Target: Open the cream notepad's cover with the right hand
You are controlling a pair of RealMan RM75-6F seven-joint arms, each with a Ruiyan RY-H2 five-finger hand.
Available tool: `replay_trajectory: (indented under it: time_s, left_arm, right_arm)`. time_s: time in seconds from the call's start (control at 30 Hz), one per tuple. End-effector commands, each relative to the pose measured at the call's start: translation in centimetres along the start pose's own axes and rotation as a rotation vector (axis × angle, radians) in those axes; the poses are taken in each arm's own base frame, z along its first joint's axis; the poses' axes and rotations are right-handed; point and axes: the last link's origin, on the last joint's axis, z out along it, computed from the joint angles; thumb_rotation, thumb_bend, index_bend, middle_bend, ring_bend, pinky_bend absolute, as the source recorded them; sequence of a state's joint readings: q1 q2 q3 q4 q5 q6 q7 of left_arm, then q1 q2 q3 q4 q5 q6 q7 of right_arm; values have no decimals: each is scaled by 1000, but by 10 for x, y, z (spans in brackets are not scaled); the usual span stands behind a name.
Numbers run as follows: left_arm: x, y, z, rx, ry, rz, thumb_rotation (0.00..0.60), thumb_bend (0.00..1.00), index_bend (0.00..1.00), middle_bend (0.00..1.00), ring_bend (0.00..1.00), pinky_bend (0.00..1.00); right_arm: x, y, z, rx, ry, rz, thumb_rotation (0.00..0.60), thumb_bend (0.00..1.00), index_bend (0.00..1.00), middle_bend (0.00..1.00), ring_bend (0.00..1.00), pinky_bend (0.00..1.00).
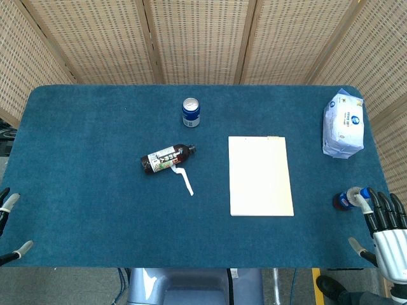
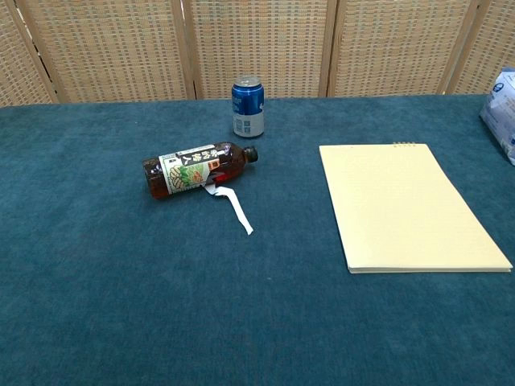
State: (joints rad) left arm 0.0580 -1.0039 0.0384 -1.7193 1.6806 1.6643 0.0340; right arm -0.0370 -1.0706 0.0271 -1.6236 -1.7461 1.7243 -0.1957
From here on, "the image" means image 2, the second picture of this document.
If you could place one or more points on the woven folding screen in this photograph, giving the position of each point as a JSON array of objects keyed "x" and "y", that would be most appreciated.
[{"x": 257, "y": 48}]

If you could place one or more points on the blue and white drink can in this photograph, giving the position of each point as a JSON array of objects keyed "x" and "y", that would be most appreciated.
[{"x": 248, "y": 108}]

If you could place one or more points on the teal table cloth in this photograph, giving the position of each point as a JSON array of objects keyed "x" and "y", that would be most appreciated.
[{"x": 161, "y": 281}]

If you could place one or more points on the brown tea bottle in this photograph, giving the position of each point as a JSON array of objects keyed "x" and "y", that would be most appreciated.
[{"x": 185, "y": 169}]

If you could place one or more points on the white and blue plastic package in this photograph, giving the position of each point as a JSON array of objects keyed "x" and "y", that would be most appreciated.
[{"x": 503, "y": 116}]

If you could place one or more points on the yellow spiral notebook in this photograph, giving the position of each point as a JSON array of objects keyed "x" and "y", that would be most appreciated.
[{"x": 402, "y": 209}]

